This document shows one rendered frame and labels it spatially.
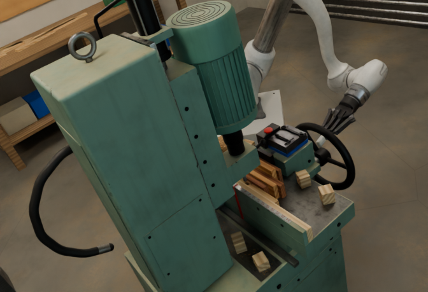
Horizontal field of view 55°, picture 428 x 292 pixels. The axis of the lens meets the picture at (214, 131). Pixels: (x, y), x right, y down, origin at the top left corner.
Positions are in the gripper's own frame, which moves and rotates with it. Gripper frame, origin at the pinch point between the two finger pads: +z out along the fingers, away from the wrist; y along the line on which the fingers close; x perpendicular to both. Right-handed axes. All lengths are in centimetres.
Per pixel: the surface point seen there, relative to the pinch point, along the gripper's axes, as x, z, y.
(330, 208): -25, 30, 35
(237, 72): -70, 23, 19
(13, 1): -48, 16, -320
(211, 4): -83, 14, 9
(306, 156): -22.3, 18.0, 15.5
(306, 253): -27, 45, 38
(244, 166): -41, 36, 14
